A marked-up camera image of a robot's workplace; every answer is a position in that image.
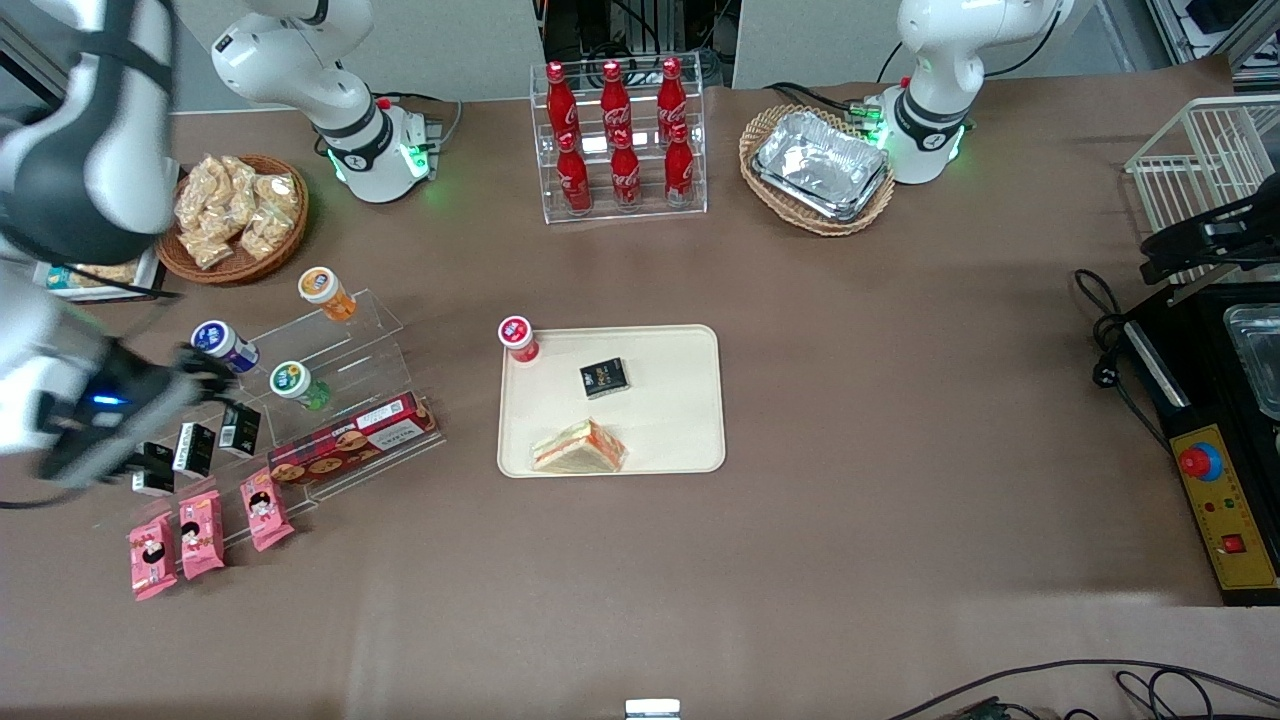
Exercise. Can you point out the clear acrylic bottle rack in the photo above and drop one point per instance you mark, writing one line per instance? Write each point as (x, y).
(620, 215)

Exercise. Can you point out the small black box gold print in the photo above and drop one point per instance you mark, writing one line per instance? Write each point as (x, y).
(604, 378)

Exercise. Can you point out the green small bottle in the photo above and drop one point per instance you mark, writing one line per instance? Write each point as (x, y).
(295, 383)

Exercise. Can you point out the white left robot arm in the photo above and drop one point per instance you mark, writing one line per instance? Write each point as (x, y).
(930, 120)

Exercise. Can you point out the red emergency stop button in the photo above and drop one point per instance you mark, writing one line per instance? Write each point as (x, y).
(1199, 461)

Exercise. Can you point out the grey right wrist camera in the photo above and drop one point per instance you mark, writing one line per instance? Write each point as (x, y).
(110, 435)

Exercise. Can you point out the aluminium foil tray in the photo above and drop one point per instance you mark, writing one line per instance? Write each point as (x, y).
(820, 155)
(850, 210)

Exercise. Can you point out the orange small bottle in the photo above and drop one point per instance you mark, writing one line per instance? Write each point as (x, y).
(325, 292)

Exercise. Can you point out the white plastic bin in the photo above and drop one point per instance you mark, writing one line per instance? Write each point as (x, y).
(150, 275)

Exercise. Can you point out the clear bag of crackers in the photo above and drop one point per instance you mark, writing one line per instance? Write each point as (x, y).
(238, 195)
(268, 230)
(202, 192)
(278, 188)
(207, 248)

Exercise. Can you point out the beige plastic tray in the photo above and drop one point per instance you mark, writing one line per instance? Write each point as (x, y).
(670, 400)

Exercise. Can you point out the brown wicker snack basket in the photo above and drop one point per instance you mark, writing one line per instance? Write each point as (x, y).
(290, 250)

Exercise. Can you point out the red cap small bottle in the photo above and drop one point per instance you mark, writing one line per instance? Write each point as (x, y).
(517, 335)

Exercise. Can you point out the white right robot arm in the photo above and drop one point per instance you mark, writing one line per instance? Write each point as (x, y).
(90, 170)

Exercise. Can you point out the light wicker basket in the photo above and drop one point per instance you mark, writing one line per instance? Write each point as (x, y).
(760, 130)

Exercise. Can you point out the clear acrylic tiered stand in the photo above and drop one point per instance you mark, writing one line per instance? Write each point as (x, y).
(370, 340)

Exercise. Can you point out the beige cracker pack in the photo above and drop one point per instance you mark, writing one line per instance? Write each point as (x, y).
(110, 273)

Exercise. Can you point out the blue small bottle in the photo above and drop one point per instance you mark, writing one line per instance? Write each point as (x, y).
(222, 343)

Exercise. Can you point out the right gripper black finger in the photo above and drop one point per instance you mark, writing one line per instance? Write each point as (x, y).
(208, 362)
(210, 387)

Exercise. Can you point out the triangle sandwich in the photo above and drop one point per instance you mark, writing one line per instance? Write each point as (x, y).
(580, 450)

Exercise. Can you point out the black sealing machine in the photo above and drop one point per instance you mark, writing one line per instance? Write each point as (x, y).
(1200, 400)

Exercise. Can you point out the small silver device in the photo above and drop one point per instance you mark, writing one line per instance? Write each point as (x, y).
(652, 709)

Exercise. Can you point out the metal tray in machine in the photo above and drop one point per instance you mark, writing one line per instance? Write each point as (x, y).
(1260, 360)

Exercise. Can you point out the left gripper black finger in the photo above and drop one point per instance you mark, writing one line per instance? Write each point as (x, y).
(1172, 271)
(1190, 240)

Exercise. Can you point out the red cola bottle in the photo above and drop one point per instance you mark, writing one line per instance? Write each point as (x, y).
(615, 105)
(672, 100)
(561, 105)
(679, 170)
(626, 175)
(574, 180)

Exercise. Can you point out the pink snack packet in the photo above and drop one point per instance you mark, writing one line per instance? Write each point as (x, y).
(152, 557)
(266, 510)
(201, 535)

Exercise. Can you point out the black equipment rack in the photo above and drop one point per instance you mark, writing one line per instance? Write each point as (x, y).
(640, 25)

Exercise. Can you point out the small black white box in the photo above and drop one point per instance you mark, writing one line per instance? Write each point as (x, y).
(193, 450)
(158, 478)
(240, 430)

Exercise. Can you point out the yellow control panel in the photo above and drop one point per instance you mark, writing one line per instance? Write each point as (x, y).
(1240, 510)

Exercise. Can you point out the red cookie box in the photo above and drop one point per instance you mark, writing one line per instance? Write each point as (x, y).
(350, 440)

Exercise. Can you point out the blue snack packet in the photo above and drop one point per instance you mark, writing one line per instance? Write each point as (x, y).
(60, 278)

